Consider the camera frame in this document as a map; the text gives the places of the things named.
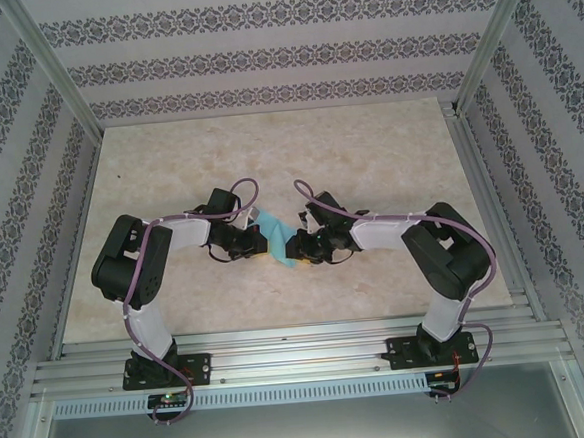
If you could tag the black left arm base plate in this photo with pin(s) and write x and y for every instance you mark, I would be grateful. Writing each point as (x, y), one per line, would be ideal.
(199, 368)

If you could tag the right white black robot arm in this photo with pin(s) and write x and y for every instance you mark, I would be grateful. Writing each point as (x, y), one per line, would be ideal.
(444, 318)

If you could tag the aluminium mounting rail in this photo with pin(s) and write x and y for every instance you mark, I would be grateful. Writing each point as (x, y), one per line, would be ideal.
(302, 358)

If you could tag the aluminium side rail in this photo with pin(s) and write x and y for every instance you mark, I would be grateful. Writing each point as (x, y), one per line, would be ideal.
(475, 166)
(86, 193)

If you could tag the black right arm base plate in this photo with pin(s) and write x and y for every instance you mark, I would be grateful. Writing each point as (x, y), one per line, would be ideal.
(399, 354)

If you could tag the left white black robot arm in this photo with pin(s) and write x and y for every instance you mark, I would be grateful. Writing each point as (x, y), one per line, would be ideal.
(149, 329)

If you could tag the small circuit board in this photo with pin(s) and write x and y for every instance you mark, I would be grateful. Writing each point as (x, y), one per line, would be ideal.
(169, 400)
(441, 379)

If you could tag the teal cloth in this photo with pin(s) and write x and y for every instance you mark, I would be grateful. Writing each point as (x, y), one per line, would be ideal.
(275, 235)

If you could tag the grey metal panel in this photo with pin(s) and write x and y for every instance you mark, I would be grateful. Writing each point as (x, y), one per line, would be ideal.
(307, 431)

